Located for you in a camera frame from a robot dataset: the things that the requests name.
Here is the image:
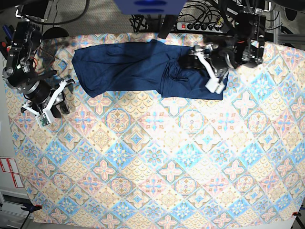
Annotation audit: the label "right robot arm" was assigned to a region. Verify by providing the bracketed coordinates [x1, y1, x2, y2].
[2, 21, 74, 127]

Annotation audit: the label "black support post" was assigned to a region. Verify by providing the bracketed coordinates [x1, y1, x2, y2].
[158, 15, 178, 39]

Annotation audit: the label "black clamp lower left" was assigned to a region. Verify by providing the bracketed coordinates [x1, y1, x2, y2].
[21, 203, 42, 213]

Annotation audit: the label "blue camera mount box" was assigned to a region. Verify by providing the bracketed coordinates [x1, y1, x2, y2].
[114, 0, 186, 15]

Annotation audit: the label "red black clamp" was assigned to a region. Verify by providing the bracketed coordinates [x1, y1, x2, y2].
[0, 42, 8, 60]

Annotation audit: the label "blue long-sleeve T-shirt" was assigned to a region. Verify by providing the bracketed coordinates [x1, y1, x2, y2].
[71, 40, 224, 100]

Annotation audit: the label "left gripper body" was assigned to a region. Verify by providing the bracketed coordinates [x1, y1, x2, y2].
[207, 46, 238, 76]

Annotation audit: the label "white power strip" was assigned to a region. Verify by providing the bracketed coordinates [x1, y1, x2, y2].
[175, 22, 223, 33]

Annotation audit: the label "blue clamp upper left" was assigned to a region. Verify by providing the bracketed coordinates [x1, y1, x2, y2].
[2, 24, 15, 45]

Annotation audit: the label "black round base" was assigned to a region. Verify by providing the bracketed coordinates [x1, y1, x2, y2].
[42, 27, 69, 40]

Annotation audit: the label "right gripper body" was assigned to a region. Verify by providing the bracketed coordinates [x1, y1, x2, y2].
[15, 80, 60, 107]

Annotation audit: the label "black clamp lower right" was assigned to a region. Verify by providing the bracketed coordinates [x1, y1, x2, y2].
[292, 212, 302, 217]

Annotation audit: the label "patterned tile tablecloth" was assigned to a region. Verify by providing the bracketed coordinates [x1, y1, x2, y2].
[5, 43, 305, 229]

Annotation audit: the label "red white label stickers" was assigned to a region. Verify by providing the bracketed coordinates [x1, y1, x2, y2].
[0, 157, 24, 188]

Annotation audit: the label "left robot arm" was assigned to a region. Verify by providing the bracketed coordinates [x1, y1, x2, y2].
[189, 0, 266, 94]

